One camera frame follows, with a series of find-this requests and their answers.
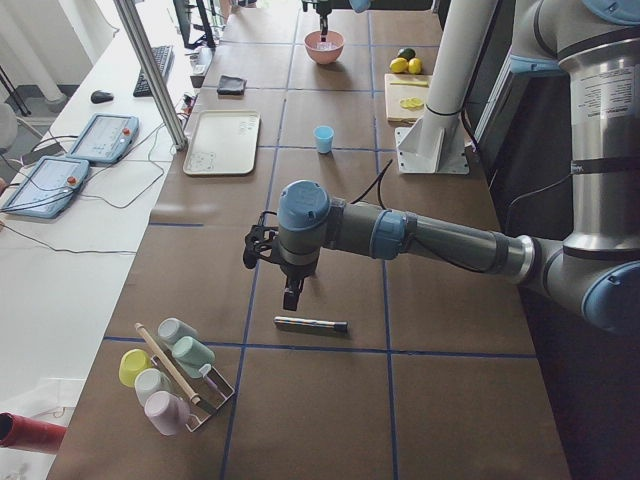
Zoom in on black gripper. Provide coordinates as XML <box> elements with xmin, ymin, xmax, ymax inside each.
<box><xmin>280</xmin><ymin>261</ymin><xmax>316</xmax><ymax>311</ymax></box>

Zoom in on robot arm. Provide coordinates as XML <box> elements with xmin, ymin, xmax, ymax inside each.
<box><xmin>268</xmin><ymin>1</ymin><xmax>639</xmax><ymax>333</ymax></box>

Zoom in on pile of ice cubes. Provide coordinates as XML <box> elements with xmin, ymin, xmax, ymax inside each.
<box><xmin>315</xmin><ymin>41</ymin><xmax>337</xmax><ymax>51</ymax></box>

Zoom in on mint green cup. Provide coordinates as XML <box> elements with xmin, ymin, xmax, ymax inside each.
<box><xmin>171</xmin><ymin>336</ymin><xmax>215</xmax><ymax>379</ymax></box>

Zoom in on light blue cup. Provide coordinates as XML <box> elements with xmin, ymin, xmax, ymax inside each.
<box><xmin>313</xmin><ymin>125</ymin><xmax>334</xmax><ymax>154</ymax></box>

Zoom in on pale grey cup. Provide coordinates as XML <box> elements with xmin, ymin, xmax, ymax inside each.
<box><xmin>157</xmin><ymin>317</ymin><xmax>199</xmax><ymax>347</ymax></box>

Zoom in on grey white cup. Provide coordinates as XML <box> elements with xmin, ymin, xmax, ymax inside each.
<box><xmin>134</xmin><ymin>368</ymin><xmax>173</xmax><ymax>407</ymax></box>

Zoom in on pink cup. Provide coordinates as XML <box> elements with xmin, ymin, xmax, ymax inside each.
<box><xmin>144</xmin><ymin>391</ymin><xmax>191</xmax><ymax>436</ymax></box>

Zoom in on yellow cup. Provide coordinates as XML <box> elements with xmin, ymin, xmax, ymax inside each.
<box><xmin>118</xmin><ymin>349</ymin><xmax>152</xmax><ymax>388</ymax></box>

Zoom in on steel muddler black tip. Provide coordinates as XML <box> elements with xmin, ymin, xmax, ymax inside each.
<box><xmin>274</xmin><ymin>316</ymin><xmax>348</xmax><ymax>334</ymax></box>

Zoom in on pink bowl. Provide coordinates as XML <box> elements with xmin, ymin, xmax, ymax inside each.
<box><xmin>304</xmin><ymin>30</ymin><xmax>344</xmax><ymax>65</ymax></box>

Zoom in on green avocado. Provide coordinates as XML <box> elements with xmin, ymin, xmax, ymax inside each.
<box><xmin>397</xmin><ymin>47</ymin><xmax>416</xmax><ymax>61</ymax></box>

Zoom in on lemon near board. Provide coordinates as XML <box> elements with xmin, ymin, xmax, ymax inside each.
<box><xmin>407</xmin><ymin>57</ymin><xmax>423</xmax><ymax>75</ymax></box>

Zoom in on bamboo cutting board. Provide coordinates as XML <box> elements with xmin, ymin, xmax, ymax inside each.
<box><xmin>384</xmin><ymin>73</ymin><xmax>431</xmax><ymax>122</ymax></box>

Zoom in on yellow plastic knife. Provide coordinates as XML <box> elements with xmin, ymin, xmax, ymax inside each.
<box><xmin>389</xmin><ymin>80</ymin><xmax>430</xmax><ymax>88</ymax></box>

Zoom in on grey folded cloth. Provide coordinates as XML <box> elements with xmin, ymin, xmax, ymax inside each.
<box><xmin>216</xmin><ymin>75</ymin><xmax>247</xmax><ymax>96</ymax></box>

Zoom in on lemon slices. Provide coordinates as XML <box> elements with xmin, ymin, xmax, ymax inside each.
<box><xmin>399</xmin><ymin>97</ymin><xmax>424</xmax><ymax>110</ymax></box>

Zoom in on cream bear tray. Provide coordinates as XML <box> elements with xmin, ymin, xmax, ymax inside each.
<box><xmin>183</xmin><ymin>110</ymin><xmax>260</xmax><ymax>176</ymax></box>

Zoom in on black keyboard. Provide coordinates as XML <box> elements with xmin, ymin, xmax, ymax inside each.
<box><xmin>132</xmin><ymin>45</ymin><xmax>176</xmax><ymax>98</ymax></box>

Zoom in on black computer mouse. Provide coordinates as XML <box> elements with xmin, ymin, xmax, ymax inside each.
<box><xmin>90</xmin><ymin>90</ymin><xmax>114</xmax><ymax>104</ymax></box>

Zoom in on far teach pendant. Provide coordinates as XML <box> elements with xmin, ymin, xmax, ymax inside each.
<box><xmin>67</xmin><ymin>113</ymin><xmax>139</xmax><ymax>165</ymax></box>

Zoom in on teach pendant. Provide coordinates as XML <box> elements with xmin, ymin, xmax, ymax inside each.
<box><xmin>1</xmin><ymin>156</ymin><xmax>90</xmax><ymax>219</ymax></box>
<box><xmin>67</xmin><ymin>113</ymin><xmax>139</xmax><ymax>165</ymax></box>

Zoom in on near teach pendant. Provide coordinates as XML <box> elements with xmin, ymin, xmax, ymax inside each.
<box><xmin>1</xmin><ymin>156</ymin><xmax>90</xmax><ymax>219</ymax></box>

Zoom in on red cylinder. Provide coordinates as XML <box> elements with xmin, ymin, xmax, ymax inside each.
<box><xmin>1</xmin><ymin>412</ymin><xmax>67</xmax><ymax>454</ymax></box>

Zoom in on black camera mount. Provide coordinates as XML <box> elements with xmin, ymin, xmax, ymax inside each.
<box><xmin>242</xmin><ymin>210</ymin><xmax>281</xmax><ymax>269</ymax></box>

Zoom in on wooden rack handle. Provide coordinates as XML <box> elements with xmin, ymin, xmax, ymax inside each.
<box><xmin>134</xmin><ymin>323</ymin><xmax>201</xmax><ymax>405</ymax></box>

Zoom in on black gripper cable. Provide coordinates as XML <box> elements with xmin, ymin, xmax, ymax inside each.
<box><xmin>349</xmin><ymin>158</ymin><xmax>394</xmax><ymax>209</ymax></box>

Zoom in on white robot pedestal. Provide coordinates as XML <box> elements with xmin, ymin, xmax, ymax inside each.
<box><xmin>395</xmin><ymin>0</ymin><xmax>498</xmax><ymax>175</ymax></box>

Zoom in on aluminium frame post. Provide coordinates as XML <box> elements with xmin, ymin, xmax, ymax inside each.
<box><xmin>113</xmin><ymin>0</ymin><xmax>188</xmax><ymax>151</ymax></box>

